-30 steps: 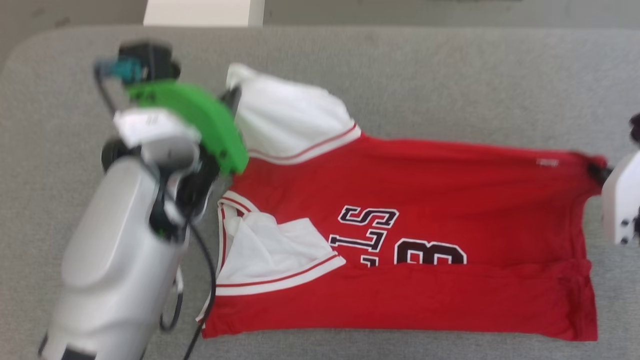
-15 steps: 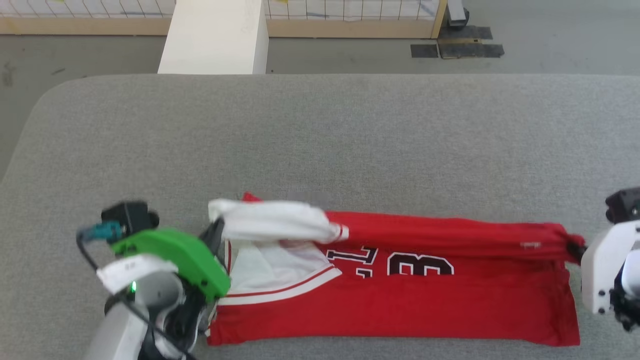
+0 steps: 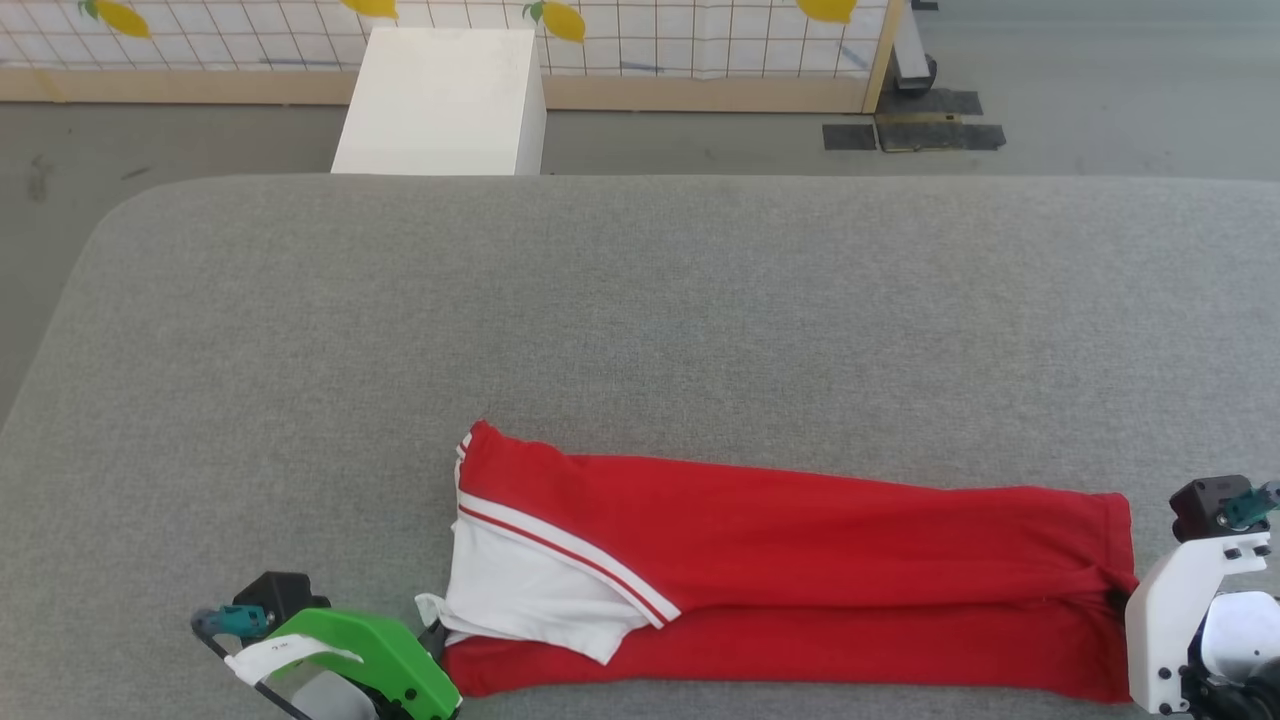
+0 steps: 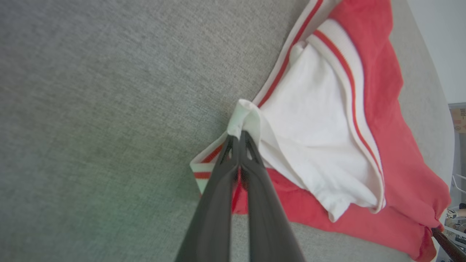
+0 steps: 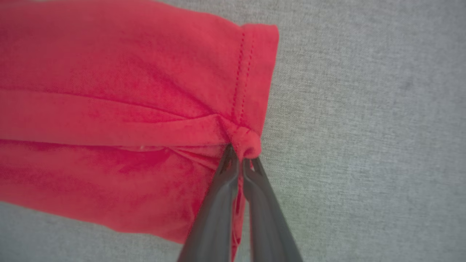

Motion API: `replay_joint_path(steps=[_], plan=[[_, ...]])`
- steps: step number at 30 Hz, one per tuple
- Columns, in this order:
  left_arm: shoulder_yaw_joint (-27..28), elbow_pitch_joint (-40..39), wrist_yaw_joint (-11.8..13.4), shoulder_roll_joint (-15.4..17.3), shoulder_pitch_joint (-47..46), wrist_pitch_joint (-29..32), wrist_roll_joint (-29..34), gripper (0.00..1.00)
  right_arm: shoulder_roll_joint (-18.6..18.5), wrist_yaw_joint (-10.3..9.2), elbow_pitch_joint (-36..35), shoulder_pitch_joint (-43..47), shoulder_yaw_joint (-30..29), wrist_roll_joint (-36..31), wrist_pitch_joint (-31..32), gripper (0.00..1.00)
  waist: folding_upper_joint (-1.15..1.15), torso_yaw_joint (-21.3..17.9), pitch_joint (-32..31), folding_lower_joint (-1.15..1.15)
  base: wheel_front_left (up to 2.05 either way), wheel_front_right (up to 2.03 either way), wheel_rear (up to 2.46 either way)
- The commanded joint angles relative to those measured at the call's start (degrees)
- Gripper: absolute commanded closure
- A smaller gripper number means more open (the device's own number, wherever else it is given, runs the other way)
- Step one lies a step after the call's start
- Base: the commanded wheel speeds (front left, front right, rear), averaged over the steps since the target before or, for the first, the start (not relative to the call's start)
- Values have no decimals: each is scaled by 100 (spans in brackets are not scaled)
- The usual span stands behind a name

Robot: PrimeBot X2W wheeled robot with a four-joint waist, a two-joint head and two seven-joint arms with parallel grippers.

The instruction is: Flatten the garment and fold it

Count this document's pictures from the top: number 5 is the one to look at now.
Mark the red and white garment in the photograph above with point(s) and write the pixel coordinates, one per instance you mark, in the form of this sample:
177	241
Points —
109	109

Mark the grey fabric sofa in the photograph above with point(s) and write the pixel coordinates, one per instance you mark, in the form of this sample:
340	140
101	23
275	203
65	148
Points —
364	127

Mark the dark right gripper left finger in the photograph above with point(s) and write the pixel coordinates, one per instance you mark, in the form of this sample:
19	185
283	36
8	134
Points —
214	218

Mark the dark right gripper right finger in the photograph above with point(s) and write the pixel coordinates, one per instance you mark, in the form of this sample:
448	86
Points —
269	218

